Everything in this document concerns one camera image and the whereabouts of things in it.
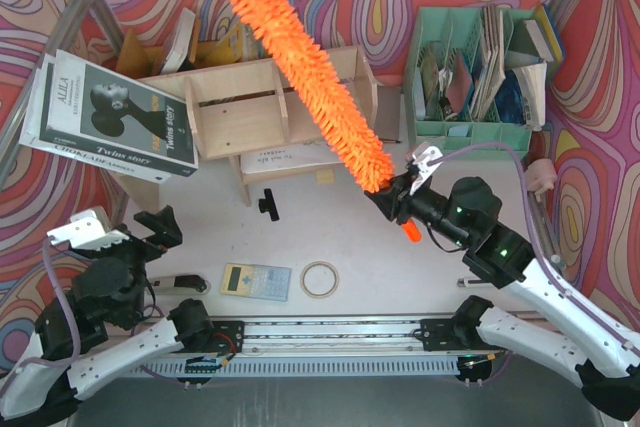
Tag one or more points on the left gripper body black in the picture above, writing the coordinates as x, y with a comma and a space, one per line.
142, 247

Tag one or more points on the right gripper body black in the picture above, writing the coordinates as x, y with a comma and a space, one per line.
401, 198

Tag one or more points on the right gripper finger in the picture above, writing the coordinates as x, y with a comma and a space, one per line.
413, 177
390, 203

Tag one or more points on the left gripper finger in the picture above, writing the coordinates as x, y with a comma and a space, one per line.
165, 230
123, 233

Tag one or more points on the beige and blue calculator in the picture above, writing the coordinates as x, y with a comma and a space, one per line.
254, 281

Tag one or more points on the orange microfiber duster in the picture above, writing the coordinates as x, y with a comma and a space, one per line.
312, 75

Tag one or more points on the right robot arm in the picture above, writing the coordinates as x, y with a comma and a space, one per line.
588, 347

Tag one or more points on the wooden bookshelf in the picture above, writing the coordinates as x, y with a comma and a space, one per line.
241, 108

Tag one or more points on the yellow sticky note pad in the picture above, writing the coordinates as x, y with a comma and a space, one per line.
325, 176

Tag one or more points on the spiral notebook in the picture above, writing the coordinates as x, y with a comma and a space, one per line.
309, 154

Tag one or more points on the black marker pen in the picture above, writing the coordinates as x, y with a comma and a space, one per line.
470, 282

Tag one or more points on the black binder clip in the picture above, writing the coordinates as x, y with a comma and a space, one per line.
267, 204

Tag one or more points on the Twins story book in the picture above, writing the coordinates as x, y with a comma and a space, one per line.
93, 110

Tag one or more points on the mint green desk organizer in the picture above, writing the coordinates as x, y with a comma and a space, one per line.
455, 81

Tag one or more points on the clear tape roll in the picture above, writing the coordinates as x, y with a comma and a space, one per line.
319, 280

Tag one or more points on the pink piggy figurine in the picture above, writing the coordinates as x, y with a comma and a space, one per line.
540, 177

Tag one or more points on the white Chokladfabriken book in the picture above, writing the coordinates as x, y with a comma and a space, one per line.
30, 136

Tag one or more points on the yellow file rack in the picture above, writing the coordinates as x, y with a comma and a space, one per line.
236, 45

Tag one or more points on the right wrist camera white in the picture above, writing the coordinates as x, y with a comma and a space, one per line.
430, 154

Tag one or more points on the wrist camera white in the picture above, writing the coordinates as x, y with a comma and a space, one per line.
430, 154
90, 229

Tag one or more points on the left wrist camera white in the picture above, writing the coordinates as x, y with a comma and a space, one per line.
90, 229

